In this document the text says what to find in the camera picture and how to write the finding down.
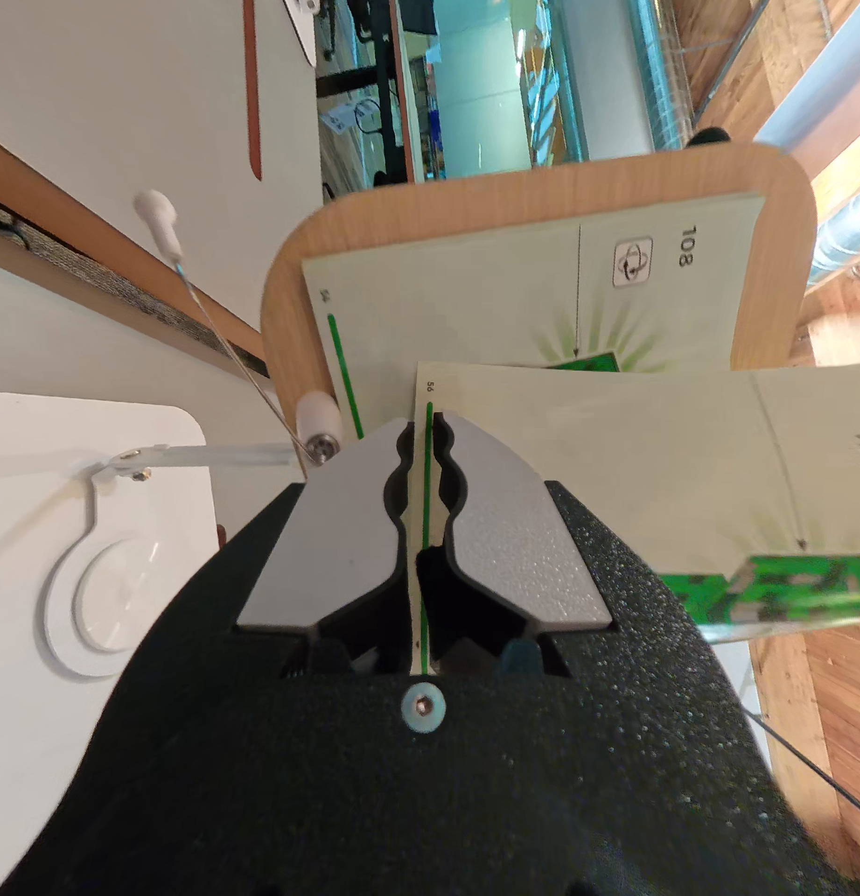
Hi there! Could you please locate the grey felt divider strip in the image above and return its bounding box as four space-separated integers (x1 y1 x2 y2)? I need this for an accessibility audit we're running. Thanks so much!
0 196 271 379

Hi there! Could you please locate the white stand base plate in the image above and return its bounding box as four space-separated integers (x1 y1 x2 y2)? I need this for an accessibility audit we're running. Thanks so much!
0 391 218 893
283 0 320 67

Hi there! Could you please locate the silver ventilation duct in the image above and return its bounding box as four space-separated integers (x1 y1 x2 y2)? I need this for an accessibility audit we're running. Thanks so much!
622 0 693 151
806 188 860 289

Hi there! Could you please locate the white bulb-ended cord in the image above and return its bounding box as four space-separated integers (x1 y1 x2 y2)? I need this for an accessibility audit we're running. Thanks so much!
133 190 320 459

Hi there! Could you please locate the white book stand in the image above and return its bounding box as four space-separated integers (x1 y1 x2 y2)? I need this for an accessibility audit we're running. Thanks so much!
41 392 345 680

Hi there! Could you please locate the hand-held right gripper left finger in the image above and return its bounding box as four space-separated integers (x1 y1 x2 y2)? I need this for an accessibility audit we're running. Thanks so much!
235 418 413 676

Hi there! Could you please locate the grey desk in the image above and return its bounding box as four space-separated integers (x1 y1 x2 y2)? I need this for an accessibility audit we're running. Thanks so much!
0 259 312 896

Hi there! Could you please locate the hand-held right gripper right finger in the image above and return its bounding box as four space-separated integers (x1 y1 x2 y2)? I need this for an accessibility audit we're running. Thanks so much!
416 411 615 676

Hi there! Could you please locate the wood-edged pale desk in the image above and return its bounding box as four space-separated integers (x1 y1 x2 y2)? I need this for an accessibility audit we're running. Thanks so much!
0 0 327 365

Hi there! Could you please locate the thin black cable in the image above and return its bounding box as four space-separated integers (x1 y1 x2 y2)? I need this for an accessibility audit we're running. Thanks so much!
743 708 860 807

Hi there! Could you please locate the toy brick instruction booklet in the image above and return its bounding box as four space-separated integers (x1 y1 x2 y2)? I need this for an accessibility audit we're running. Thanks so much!
300 192 860 676

